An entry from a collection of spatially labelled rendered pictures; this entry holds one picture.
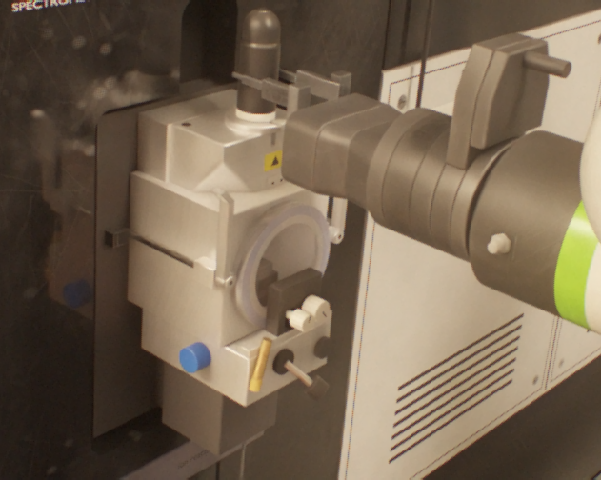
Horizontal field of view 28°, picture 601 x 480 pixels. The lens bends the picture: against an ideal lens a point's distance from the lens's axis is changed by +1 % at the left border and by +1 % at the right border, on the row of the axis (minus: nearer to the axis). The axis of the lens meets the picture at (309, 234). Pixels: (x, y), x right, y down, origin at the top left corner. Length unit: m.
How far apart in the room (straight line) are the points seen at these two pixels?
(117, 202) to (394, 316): 0.39
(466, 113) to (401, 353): 0.53
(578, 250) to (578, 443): 0.93
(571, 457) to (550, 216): 0.90
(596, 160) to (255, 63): 0.33
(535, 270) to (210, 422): 0.32
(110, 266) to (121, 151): 0.08
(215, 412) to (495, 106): 0.33
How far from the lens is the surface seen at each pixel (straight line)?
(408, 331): 1.15
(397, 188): 0.68
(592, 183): 0.49
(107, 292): 0.83
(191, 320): 0.80
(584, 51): 1.27
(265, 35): 0.76
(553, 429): 1.55
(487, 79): 0.64
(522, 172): 0.64
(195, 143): 0.77
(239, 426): 0.87
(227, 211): 0.73
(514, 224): 0.63
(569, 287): 0.62
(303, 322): 0.78
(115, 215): 0.81
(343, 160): 0.70
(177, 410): 0.88
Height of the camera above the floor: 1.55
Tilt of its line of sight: 25 degrees down
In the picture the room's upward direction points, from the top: 5 degrees clockwise
